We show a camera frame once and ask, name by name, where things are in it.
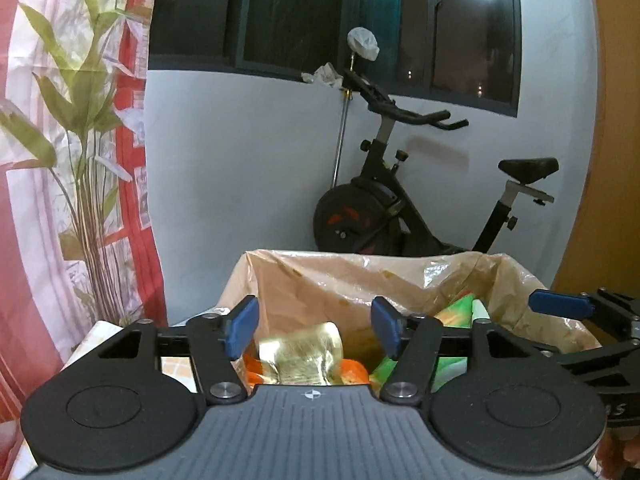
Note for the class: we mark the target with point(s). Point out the orange snack packet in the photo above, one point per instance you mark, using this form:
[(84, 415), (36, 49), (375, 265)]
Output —
[(352, 370)]

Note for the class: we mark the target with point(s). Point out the metal rod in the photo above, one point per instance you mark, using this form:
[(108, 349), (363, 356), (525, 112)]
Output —
[(341, 135)]

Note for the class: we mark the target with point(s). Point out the pink bamboo print curtain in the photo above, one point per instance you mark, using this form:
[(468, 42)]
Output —
[(75, 110)]

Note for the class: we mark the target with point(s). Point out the gold foil snack packet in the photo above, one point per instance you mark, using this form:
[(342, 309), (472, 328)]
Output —
[(305, 355)]

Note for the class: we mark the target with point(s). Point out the dark window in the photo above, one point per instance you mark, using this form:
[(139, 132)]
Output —
[(300, 10)]

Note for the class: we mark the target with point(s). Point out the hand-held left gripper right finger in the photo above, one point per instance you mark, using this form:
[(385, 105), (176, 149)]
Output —
[(385, 329)]

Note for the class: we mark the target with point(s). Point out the green orange snack bag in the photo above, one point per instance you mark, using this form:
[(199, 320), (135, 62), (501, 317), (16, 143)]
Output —
[(455, 315)]

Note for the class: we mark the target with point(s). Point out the white plastic bag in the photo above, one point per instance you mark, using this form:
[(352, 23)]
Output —
[(362, 42)]

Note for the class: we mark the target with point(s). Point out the wooden door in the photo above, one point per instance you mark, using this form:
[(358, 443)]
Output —
[(615, 160)]

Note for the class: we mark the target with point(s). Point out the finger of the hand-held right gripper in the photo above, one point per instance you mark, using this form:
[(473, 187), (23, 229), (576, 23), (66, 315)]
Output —
[(557, 302), (610, 360)]

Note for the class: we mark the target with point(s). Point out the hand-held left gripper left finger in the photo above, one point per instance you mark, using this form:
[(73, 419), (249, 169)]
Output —
[(245, 327)]

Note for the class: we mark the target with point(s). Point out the black exercise bike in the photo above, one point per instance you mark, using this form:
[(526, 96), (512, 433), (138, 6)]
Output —
[(350, 215)]

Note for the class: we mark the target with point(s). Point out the crumpled white plastic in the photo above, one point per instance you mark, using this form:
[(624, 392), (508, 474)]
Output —
[(322, 75)]

